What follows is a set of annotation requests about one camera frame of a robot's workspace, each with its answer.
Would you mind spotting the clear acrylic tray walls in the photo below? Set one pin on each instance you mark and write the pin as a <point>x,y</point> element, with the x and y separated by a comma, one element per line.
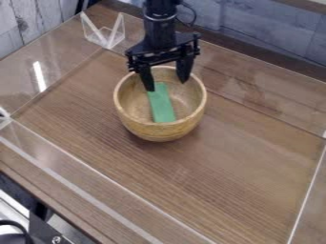
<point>242,181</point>

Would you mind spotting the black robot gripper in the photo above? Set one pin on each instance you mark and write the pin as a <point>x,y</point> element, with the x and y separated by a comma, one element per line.
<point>161,48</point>

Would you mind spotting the green rectangular block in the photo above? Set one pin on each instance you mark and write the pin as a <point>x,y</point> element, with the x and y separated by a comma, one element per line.
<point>160,104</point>

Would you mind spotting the wooden bowl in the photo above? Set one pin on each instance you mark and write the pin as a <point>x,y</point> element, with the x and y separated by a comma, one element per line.
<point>188,98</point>

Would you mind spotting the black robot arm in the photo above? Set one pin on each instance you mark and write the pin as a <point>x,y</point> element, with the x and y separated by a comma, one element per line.
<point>159,16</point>

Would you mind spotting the black table leg bracket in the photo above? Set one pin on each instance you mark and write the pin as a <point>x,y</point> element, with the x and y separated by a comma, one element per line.
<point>41,232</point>

